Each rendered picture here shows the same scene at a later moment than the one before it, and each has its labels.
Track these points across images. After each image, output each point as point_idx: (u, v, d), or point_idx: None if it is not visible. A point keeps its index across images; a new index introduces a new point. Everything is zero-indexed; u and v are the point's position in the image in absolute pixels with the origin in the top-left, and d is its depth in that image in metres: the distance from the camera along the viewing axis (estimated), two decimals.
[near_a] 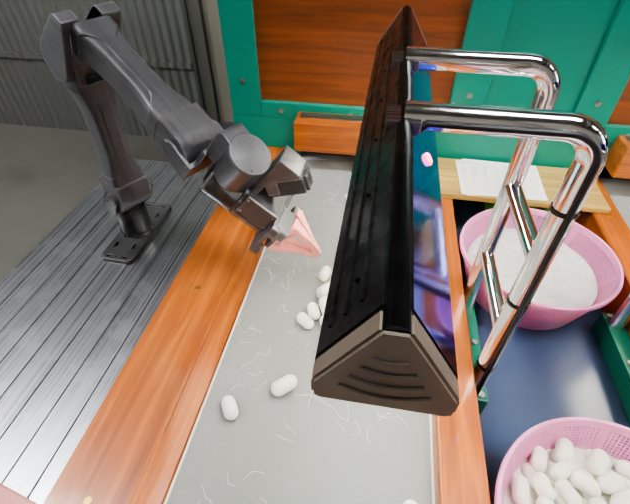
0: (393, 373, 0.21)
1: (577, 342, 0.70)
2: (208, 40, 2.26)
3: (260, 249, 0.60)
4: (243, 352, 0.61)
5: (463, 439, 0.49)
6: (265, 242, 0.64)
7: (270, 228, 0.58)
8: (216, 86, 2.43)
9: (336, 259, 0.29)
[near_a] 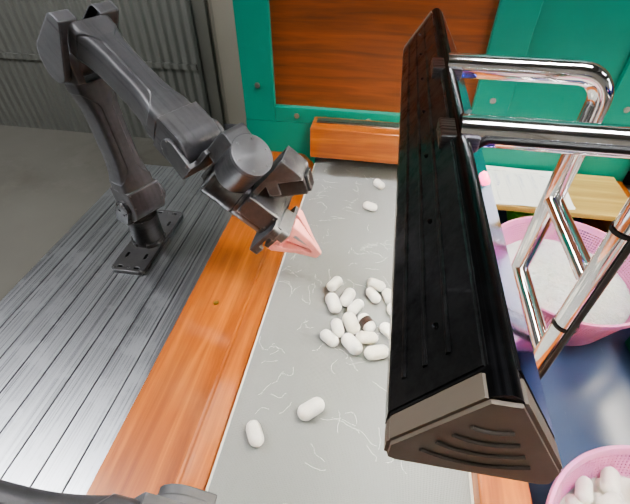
0: (491, 441, 0.18)
1: (611, 359, 0.67)
2: (213, 41, 2.23)
3: (261, 249, 0.60)
4: (265, 372, 0.58)
5: None
6: (265, 242, 0.64)
7: (271, 228, 0.57)
8: (221, 88, 2.40)
9: (397, 293, 0.26)
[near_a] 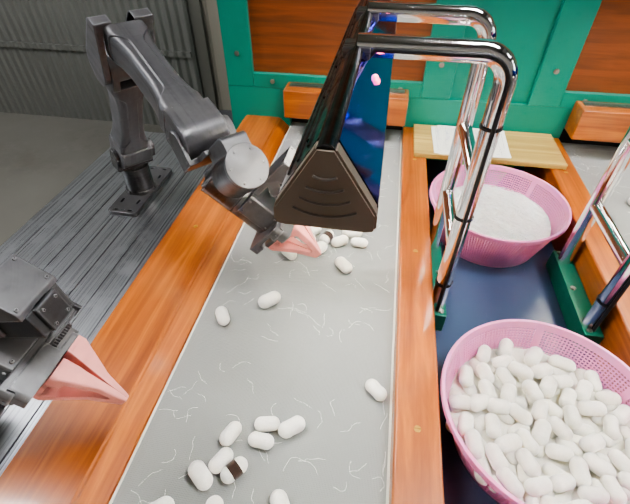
0: (328, 190, 0.30)
1: (531, 277, 0.79)
2: (206, 30, 2.35)
3: (261, 249, 0.60)
4: (234, 277, 0.70)
5: (419, 335, 0.58)
6: (265, 242, 0.64)
7: (272, 229, 0.57)
8: (215, 75, 2.52)
9: (299, 143, 0.38)
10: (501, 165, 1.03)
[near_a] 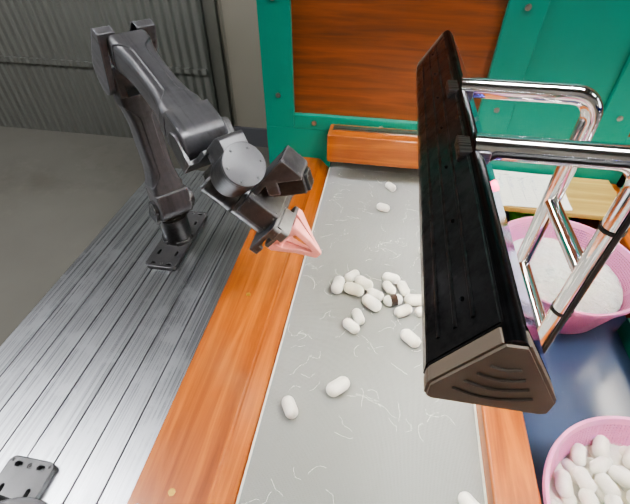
0: (505, 378, 0.25)
1: (604, 345, 0.74)
2: (223, 46, 2.30)
3: (260, 249, 0.60)
4: (295, 355, 0.65)
5: (510, 436, 0.53)
6: (265, 242, 0.64)
7: (271, 228, 0.58)
8: (230, 92, 2.47)
9: (427, 277, 0.33)
10: None
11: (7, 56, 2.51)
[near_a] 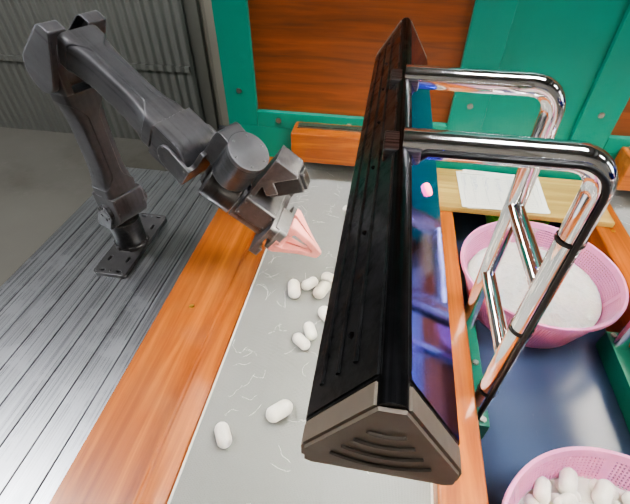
0: (389, 445, 0.19)
1: (581, 361, 0.68)
2: (206, 43, 2.24)
3: (259, 250, 0.60)
4: (237, 374, 0.59)
5: (464, 470, 0.47)
6: (265, 243, 0.64)
7: (269, 228, 0.58)
8: (214, 90, 2.41)
9: (330, 302, 0.27)
10: None
11: None
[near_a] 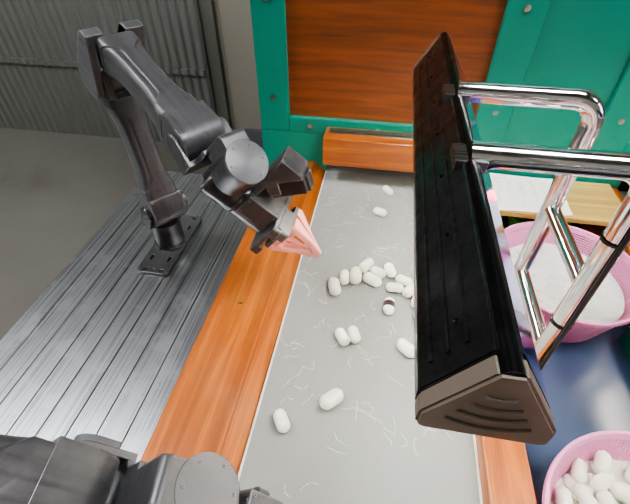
0: (501, 409, 0.23)
1: (605, 354, 0.72)
2: (221, 47, 2.28)
3: (261, 249, 0.60)
4: (288, 366, 0.63)
5: (508, 452, 0.52)
6: (265, 242, 0.64)
7: (271, 228, 0.57)
8: (228, 93, 2.45)
9: (420, 294, 0.32)
10: None
11: (3, 56, 2.49)
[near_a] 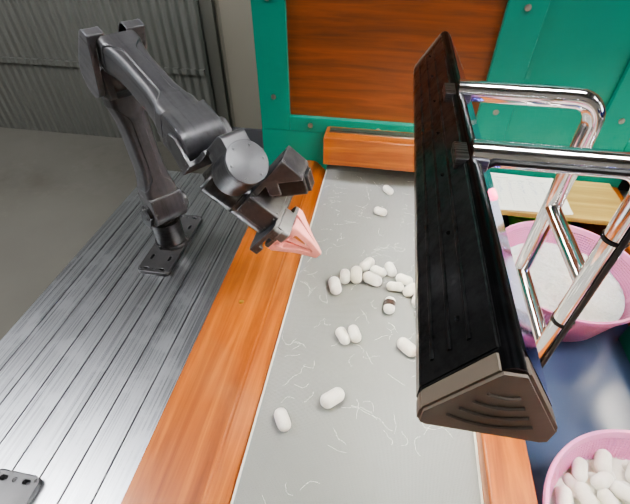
0: (502, 406, 0.23)
1: (606, 354, 0.73)
2: (221, 47, 2.28)
3: (261, 249, 0.60)
4: (289, 365, 0.64)
5: (509, 450, 0.52)
6: (265, 242, 0.64)
7: (271, 228, 0.57)
8: (228, 92, 2.45)
9: (421, 292, 0.32)
10: None
11: (3, 56, 2.50)
